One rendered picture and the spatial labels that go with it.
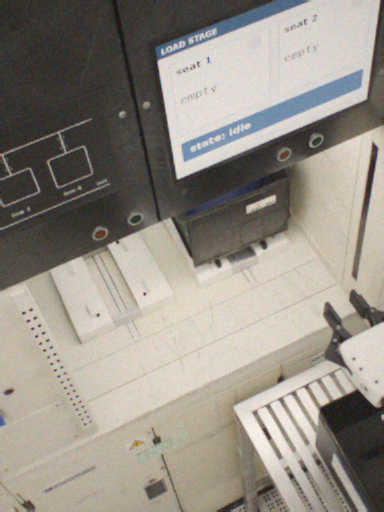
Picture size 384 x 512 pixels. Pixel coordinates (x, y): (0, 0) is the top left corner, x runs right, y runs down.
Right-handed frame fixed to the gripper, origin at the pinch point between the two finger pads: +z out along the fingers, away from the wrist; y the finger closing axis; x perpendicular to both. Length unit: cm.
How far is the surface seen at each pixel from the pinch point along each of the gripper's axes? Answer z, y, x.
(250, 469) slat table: 8, -14, -76
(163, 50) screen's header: 13, -18, 48
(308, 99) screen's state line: 13.2, 0.0, 32.7
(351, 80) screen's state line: 13.2, 6.3, 32.8
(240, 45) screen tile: 13.3, -9.1, 45.2
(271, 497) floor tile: 11, -7, -119
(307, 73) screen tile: 13.2, -0.3, 37.1
